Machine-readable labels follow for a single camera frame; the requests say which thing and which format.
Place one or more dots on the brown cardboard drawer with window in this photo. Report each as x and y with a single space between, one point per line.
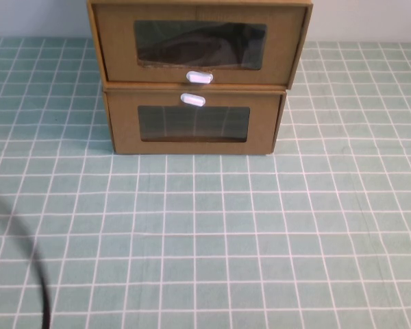
116 51
123 130

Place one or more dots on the green white checked tablecloth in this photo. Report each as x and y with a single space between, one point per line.
226 240

